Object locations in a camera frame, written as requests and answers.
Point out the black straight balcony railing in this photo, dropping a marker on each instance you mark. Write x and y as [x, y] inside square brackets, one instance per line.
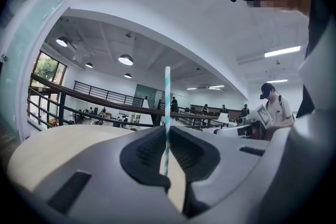
[107, 91]

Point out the dark curved balcony railing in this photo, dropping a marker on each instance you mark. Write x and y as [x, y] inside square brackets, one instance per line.
[62, 105]

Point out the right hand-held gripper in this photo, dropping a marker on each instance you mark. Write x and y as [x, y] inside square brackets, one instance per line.
[265, 115]

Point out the white ceiling strip light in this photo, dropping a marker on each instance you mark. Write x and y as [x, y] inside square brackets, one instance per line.
[216, 86]
[277, 81]
[282, 51]

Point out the dark framed window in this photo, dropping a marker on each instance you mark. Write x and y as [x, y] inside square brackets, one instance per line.
[48, 68]

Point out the black pendant lamp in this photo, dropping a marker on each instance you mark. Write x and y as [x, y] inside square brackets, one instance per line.
[89, 65]
[125, 59]
[127, 75]
[62, 41]

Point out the person's black clothing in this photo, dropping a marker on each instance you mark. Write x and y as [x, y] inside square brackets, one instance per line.
[317, 29]

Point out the teal striped paper straw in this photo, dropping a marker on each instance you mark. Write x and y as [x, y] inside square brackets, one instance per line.
[167, 91]

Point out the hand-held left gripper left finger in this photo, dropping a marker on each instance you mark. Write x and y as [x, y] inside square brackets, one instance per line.
[105, 170]

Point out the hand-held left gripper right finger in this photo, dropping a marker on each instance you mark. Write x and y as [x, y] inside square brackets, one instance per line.
[236, 165]

